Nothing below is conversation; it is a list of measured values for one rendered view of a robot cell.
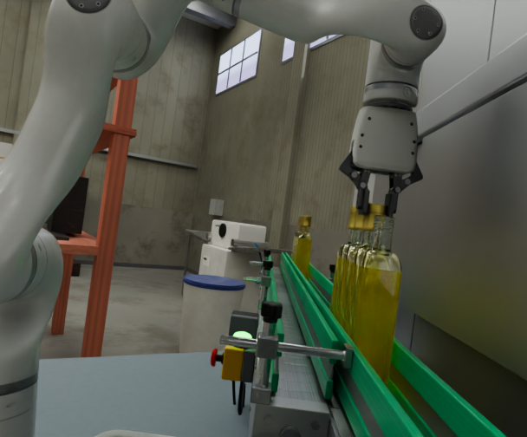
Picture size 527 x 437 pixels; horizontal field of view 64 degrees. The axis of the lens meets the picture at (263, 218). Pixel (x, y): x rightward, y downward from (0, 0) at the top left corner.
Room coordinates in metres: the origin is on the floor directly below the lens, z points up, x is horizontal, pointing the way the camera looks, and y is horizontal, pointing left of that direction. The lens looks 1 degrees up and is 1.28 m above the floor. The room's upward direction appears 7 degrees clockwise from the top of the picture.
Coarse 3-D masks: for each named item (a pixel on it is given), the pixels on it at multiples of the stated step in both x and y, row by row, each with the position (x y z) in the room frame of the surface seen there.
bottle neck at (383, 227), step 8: (376, 216) 0.62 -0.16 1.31; (384, 216) 0.61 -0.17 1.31; (376, 224) 0.62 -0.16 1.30; (384, 224) 0.61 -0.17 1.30; (392, 224) 0.61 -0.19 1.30; (376, 232) 0.61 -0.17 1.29; (384, 232) 0.61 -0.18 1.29; (392, 232) 0.62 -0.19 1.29; (376, 240) 0.61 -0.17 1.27; (384, 240) 0.61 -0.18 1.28; (384, 248) 0.61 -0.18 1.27
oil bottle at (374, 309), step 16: (368, 256) 0.60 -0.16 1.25; (384, 256) 0.60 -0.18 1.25; (368, 272) 0.60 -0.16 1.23; (384, 272) 0.60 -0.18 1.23; (400, 272) 0.60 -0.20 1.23; (368, 288) 0.60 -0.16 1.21; (384, 288) 0.60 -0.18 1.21; (352, 304) 0.64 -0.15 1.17; (368, 304) 0.60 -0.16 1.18; (384, 304) 0.60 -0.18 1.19; (352, 320) 0.62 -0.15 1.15; (368, 320) 0.60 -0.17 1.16; (384, 320) 0.60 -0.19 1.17; (352, 336) 0.61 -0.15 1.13; (368, 336) 0.60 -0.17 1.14; (384, 336) 0.60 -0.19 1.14; (368, 352) 0.60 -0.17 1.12; (384, 352) 0.60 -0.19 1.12; (384, 368) 0.60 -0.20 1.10
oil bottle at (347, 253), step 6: (348, 246) 0.74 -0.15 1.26; (354, 246) 0.72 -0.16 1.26; (360, 246) 0.72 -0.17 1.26; (348, 252) 0.72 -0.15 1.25; (342, 258) 0.75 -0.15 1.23; (348, 258) 0.71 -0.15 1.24; (342, 264) 0.74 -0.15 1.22; (342, 270) 0.73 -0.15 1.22; (342, 276) 0.73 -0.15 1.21; (342, 282) 0.72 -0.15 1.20; (342, 288) 0.72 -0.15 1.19; (342, 294) 0.72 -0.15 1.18; (336, 300) 0.76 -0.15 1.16; (342, 300) 0.71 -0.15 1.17; (336, 306) 0.75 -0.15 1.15; (342, 306) 0.71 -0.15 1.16; (336, 312) 0.74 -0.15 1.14; (336, 318) 0.73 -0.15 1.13
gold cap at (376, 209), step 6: (372, 204) 0.67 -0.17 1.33; (378, 204) 0.67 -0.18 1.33; (372, 210) 0.67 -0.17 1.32; (378, 210) 0.66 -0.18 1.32; (384, 210) 0.67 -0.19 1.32; (366, 216) 0.67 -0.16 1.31; (372, 216) 0.67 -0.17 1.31; (366, 222) 0.67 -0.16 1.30; (372, 222) 0.67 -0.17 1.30; (366, 228) 0.67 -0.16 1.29; (372, 228) 0.66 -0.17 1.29
